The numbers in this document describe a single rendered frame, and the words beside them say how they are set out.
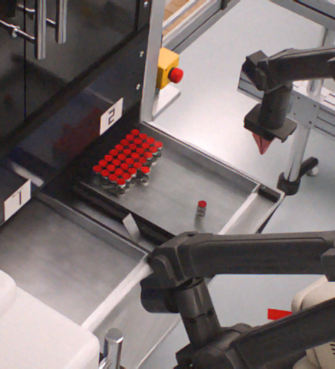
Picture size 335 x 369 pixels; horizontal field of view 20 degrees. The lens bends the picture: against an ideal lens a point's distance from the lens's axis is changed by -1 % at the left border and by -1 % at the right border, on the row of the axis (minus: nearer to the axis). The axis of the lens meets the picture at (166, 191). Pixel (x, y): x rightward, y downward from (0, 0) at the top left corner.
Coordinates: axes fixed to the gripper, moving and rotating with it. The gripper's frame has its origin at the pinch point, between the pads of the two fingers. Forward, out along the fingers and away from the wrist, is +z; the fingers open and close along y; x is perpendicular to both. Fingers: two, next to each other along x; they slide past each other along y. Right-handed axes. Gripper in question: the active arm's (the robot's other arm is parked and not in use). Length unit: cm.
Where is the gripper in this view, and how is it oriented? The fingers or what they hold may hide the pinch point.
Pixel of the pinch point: (263, 150)
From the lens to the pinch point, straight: 216.9
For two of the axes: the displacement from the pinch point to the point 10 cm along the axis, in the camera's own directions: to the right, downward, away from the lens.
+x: -5.6, 5.7, -6.1
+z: -1.1, 6.8, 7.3
